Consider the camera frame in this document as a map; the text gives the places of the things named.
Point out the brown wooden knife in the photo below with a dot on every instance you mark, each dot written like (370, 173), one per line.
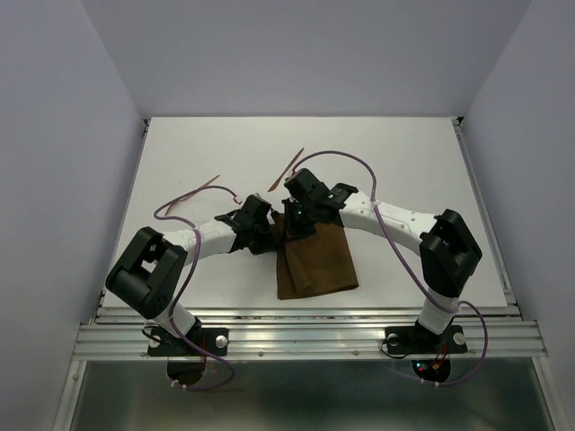
(285, 172)

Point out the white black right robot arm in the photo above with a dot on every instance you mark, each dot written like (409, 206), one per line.
(439, 252)

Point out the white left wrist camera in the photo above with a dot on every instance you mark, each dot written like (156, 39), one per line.
(240, 200)

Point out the brown cloth napkin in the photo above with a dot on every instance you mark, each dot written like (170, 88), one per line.
(318, 265)

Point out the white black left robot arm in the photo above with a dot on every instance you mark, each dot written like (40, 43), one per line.
(146, 274)

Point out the aluminium rail frame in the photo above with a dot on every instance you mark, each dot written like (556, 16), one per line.
(321, 368)

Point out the brown wooden fork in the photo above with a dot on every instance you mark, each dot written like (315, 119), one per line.
(190, 194)

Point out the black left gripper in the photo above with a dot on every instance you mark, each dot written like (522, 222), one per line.
(267, 245)

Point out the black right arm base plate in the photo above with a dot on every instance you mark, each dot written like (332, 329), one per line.
(415, 340)

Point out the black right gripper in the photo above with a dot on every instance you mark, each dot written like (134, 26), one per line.
(291, 230)

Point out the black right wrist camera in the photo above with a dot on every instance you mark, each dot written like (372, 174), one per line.
(303, 185)

